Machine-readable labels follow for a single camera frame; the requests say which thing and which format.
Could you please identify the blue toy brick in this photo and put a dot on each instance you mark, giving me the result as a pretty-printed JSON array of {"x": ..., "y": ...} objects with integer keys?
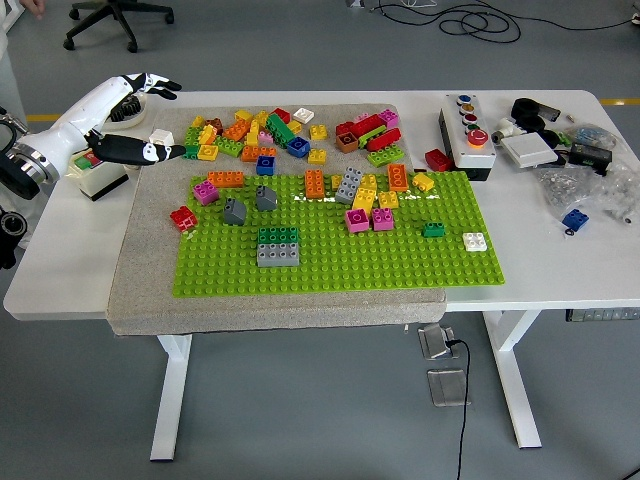
[
  {"x": 266, "y": 165},
  {"x": 298, "y": 146},
  {"x": 575, "y": 218}
]

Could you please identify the push-button control box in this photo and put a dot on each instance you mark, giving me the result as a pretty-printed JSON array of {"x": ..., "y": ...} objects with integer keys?
[{"x": 467, "y": 150}]

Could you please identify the white cube toy brick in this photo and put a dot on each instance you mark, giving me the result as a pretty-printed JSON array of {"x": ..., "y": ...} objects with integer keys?
[{"x": 161, "y": 136}]

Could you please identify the lime green toy brick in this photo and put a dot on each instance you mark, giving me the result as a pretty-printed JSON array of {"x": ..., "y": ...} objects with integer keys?
[
  {"x": 192, "y": 135},
  {"x": 228, "y": 146},
  {"x": 386, "y": 155}
]

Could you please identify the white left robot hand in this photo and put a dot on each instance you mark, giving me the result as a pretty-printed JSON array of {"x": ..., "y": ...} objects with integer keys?
[{"x": 85, "y": 120}]

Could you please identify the small dark green brick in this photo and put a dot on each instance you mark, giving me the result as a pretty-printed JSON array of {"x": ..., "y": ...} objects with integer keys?
[
  {"x": 192, "y": 155},
  {"x": 434, "y": 229}
]

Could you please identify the metal floor plate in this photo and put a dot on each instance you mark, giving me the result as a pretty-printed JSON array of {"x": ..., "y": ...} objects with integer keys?
[{"x": 447, "y": 387}]

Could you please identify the magenta toy brick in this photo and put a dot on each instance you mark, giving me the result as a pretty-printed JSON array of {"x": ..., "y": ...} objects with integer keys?
[
  {"x": 382, "y": 219},
  {"x": 388, "y": 117},
  {"x": 357, "y": 220},
  {"x": 206, "y": 193}
]

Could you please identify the black gear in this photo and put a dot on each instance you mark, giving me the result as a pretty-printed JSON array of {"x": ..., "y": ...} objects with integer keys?
[{"x": 125, "y": 107}]

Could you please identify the long red toy brick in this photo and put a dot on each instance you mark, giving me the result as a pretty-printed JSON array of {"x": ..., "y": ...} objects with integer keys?
[{"x": 367, "y": 125}]

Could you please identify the long yellow toy brick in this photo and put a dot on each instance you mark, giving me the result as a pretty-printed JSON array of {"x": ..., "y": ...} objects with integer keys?
[{"x": 365, "y": 197}]

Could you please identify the orange eight-stud toy brick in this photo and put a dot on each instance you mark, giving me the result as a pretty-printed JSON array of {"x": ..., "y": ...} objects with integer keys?
[{"x": 226, "y": 179}]

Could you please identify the metal floor socket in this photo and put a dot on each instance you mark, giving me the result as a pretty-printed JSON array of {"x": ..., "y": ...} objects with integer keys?
[{"x": 437, "y": 341}]

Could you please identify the flat lime green brick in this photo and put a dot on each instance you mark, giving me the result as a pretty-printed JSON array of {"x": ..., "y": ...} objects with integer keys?
[{"x": 372, "y": 133}]

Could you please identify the small yellow toy brick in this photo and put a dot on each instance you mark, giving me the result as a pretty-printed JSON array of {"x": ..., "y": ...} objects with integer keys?
[{"x": 336, "y": 181}]

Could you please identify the yellow four-stud toy brick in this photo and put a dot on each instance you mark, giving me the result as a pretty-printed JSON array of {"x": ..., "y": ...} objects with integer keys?
[{"x": 388, "y": 199}]

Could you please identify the long dark green brick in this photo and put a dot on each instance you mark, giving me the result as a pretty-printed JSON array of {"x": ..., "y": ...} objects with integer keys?
[{"x": 278, "y": 129}]

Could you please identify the white plastic bowl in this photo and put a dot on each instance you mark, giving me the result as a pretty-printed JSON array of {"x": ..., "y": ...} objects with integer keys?
[{"x": 141, "y": 116}]

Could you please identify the white green-red switch box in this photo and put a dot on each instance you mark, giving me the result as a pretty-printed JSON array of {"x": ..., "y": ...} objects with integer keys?
[{"x": 107, "y": 182}]

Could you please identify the black office chair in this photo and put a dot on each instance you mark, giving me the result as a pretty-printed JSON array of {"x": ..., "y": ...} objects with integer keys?
[{"x": 117, "y": 15}]

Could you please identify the rounded red toy brick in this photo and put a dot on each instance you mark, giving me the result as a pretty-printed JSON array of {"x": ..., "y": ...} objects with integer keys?
[{"x": 383, "y": 139}]

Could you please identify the clear bag blue parts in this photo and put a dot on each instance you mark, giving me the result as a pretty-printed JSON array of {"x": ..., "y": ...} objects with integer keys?
[{"x": 590, "y": 134}]

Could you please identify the brown toy brick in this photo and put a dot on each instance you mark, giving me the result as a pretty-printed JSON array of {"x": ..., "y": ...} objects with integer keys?
[
  {"x": 215, "y": 123},
  {"x": 346, "y": 142}
]

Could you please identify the black power adapter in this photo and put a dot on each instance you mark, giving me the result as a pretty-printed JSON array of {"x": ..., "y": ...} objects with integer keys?
[{"x": 591, "y": 155}]

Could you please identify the pink toy brick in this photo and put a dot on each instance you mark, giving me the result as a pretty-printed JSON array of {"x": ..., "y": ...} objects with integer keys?
[
  {"x": 266, "y": 137},
  {"x": 362, "y": 118}
]

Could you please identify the white table leg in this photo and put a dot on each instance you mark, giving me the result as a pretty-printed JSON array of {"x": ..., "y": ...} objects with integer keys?
[
  {"x": 512, "y": 380},
  {"x": 172, "y": 390}
]

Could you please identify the green toy baseplate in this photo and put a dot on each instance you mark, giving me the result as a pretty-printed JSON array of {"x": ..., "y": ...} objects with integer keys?
[{"x": 400, "y": 265}]

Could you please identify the dark green toy brick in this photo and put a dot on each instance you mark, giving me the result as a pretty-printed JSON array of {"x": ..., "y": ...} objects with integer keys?
[{"x": 277, "y": 234}]

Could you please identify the grey sloped toy brick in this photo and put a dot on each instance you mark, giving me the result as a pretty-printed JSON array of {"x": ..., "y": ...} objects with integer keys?
[
  {"x": 235, "y": 211},
  {"x": 266, "y": 198}
]

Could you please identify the clear bag of screws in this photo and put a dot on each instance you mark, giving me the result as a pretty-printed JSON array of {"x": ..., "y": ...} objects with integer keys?
[{"x": 585, "y": 192}]

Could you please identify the person's left hand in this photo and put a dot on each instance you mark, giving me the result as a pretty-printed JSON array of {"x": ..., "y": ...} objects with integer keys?
[{"x": 35, "y": 7}]

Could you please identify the white pipe fitting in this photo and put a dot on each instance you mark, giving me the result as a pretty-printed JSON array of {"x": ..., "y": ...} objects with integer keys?
[{"x": 506, "y": 130}]

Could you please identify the small dark clear box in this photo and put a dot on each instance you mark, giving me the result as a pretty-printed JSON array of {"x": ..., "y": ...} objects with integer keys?
[{"x": 551, "y": 113}]

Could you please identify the white four-stud toy brick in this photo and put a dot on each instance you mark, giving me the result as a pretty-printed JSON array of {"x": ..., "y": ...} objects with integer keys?
[{"x": 475, "y": 241}]

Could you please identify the small green plastic part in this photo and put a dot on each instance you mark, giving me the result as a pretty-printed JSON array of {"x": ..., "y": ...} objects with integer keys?
[{"x": 564, "y": 136}]

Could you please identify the grey-brown mat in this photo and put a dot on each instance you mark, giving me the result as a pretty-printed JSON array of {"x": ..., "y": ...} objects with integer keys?
[{"x": 300, "y": 315}]

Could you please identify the grey eight-stud toy brick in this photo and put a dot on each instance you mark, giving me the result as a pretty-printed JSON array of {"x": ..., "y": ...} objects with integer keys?
[
  {"x": 278, "y": 255},
  {"x": 349, "y": 184}
]

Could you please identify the grey table control panel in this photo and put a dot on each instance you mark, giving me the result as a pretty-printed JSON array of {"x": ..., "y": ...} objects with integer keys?
[{"x": 602, "y": 315}]

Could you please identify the white switch plate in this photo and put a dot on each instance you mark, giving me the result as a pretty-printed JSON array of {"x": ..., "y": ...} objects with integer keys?
[{"x": 529, "y": 151}]

